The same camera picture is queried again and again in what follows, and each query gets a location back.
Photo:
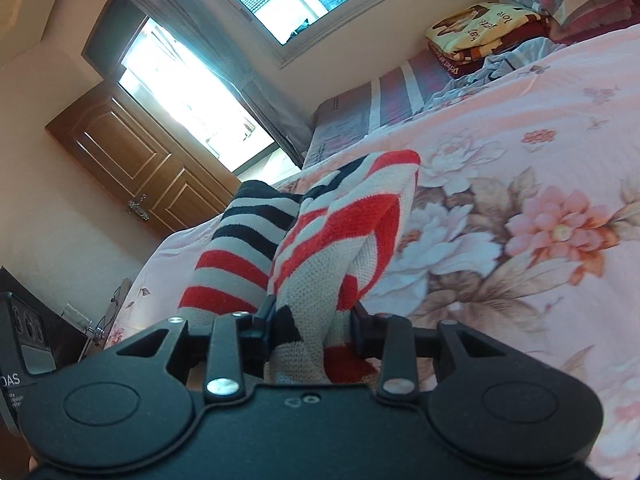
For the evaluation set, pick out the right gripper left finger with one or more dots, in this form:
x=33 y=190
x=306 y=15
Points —
x=236 y=338

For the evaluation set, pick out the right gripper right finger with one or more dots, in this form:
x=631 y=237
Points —
x=388 y=338

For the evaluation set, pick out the red black striped white sweater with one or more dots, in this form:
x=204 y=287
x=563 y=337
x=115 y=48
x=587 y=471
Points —
x=317 y=254

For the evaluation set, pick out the dark bedside furniture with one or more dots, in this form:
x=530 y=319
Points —
x=66 y=341

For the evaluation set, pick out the brown wooden door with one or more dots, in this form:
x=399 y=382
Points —
x=151 y=165

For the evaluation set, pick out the pink floral bed quilt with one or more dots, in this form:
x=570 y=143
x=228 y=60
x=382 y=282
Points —
x=525 y=222

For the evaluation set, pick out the light blue crumpled cloth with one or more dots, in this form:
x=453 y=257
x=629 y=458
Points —
x=528 y=54

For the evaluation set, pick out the folded red yellow cartoon blanket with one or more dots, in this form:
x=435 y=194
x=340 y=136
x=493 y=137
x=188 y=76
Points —
x=462 y=41

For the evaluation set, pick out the grey curtain left side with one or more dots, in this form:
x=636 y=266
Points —
x=193 y=23

